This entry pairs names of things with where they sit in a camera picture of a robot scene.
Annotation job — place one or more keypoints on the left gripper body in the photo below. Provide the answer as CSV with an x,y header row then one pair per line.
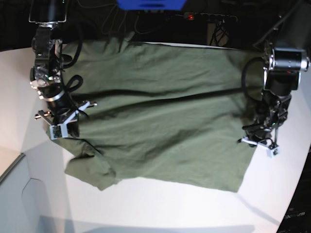
x,y
259,133

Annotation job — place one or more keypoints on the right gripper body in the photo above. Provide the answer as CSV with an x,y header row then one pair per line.
x,y
64,110

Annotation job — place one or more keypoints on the green t-shirt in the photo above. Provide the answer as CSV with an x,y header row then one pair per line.
x,y
168,113

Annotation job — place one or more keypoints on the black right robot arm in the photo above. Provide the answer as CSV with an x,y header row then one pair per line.
x,y
46,76

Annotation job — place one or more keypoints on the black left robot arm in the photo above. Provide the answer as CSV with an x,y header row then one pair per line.
x,y
287,53

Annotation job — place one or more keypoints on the black device with label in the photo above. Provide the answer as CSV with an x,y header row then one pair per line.
x,y
298,215

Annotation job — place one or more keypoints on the blue plastic box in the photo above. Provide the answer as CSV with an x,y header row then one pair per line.
x,y
136,5

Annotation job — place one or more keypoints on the white power strip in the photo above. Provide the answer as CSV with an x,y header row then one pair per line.
x,y
210,18

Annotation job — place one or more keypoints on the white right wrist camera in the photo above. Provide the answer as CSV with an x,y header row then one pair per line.
x,y
58,131

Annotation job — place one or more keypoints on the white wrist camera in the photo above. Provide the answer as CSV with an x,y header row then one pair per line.
x,y
58,131
273,151

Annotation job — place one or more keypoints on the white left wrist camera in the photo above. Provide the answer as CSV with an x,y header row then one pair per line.
x,y
273,151

